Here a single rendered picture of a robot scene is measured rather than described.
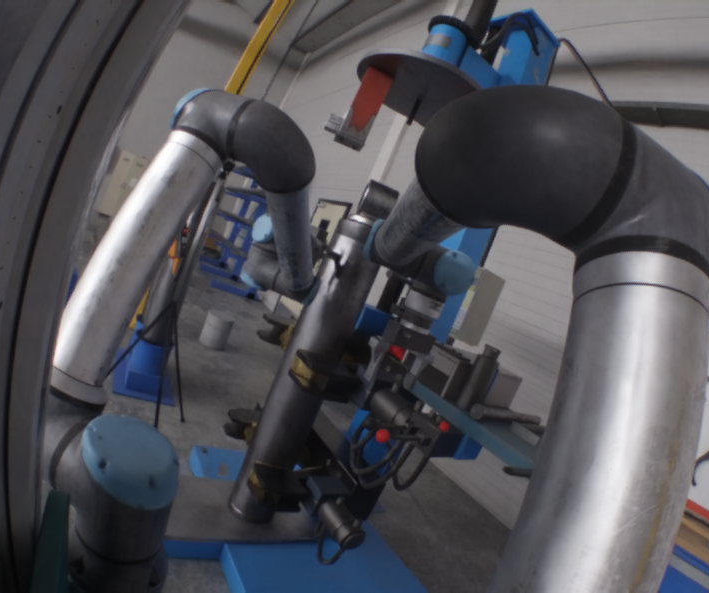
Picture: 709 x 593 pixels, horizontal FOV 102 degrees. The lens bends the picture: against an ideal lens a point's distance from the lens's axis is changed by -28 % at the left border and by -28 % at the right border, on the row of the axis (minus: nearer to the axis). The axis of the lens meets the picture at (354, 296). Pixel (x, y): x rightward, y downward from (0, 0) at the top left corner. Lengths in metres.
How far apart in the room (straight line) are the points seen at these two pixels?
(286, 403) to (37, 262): 1.26
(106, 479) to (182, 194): 0.43
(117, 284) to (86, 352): 0.11
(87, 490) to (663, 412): 0.61
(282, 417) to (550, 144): 1.40
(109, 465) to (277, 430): 1.09
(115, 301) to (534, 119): 0.58
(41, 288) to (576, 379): 0.41
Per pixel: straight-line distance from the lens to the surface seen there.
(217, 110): 0.71
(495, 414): 1.22
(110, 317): 0.64
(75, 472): 0.61
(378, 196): 1.46
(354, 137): 1.50
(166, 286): 2.60
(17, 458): 0.47
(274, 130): 0.67
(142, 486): 0.56
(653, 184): 0.30
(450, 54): 1.71
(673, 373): 0.25
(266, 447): 1.61
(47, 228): 0.36
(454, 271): 0.81
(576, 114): 0.28
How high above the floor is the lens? 1.33
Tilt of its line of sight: 4 degrees down
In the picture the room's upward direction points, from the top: 23 degrees clockwise
